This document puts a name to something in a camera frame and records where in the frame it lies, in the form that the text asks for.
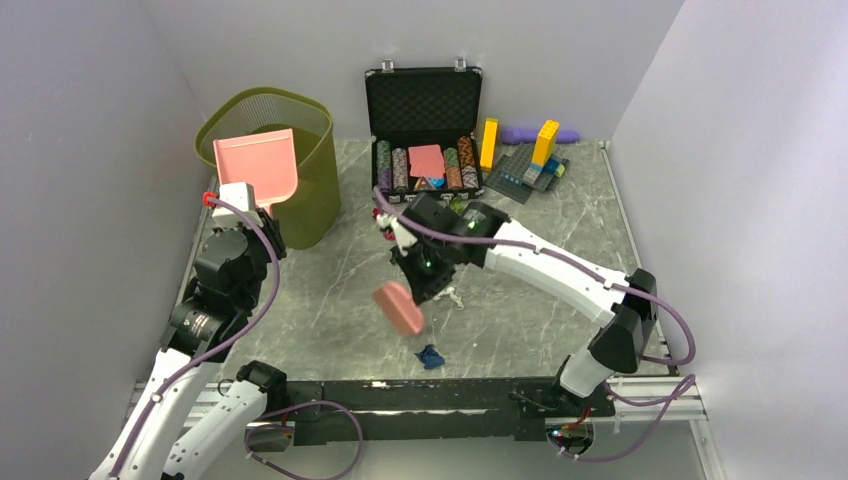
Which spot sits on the yellow tall block left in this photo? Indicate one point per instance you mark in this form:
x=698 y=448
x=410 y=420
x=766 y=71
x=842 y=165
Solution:
x=488 y=145

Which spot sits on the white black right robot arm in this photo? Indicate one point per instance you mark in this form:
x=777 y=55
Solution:
x=619 y=304

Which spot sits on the dark blue scrap centre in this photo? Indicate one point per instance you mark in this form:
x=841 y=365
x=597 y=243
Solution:
x=430 y=358

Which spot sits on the purple cylinder toy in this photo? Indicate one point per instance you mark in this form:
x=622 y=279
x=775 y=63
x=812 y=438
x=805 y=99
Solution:
x=515 y=135

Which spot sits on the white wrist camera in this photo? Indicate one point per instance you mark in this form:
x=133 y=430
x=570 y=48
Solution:
x=240 y=195
x=393 y=230

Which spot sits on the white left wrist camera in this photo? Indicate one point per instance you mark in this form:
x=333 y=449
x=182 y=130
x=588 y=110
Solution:
x=240 y=195

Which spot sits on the black poker chip case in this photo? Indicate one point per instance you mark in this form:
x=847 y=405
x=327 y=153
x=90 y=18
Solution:
x=422 y=106

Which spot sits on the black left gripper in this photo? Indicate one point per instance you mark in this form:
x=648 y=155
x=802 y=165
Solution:
x=274 y=229

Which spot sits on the pink card stack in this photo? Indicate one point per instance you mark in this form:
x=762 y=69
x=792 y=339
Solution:
x=426 y=161

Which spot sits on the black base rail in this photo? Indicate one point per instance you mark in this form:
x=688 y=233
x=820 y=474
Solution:
x=519 y=408

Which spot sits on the green paper scrap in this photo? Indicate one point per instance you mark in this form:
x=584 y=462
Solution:
x=457 y=206

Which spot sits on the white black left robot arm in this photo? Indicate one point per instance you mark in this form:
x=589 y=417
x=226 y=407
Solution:
x=154 y=443

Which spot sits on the white torn paper scrap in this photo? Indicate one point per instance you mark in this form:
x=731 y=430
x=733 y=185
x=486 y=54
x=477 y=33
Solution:
x=451 y=294

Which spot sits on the yellow tall block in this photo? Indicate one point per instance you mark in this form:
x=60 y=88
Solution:
x=488 y=145
x=545 y=143

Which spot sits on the pink plastic dustpan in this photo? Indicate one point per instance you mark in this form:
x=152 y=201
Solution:
x=266 y=161

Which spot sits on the pink hand brush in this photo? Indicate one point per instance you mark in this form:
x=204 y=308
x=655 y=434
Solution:
x=398 y=306

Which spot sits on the grey building block baseplate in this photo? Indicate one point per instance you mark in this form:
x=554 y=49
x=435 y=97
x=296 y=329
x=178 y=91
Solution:
x=509 y=175

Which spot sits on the yellow tall block right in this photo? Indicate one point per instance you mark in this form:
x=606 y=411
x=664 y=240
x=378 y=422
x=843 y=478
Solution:
x=545 y=143

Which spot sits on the olive green mesh wastebasket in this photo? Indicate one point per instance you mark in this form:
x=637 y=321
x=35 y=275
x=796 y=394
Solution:
x=309 y=214

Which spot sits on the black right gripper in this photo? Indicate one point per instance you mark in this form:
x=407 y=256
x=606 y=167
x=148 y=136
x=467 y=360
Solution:
x=423 y=289

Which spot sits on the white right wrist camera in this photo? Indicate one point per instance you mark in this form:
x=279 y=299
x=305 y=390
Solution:
x=393 y=230

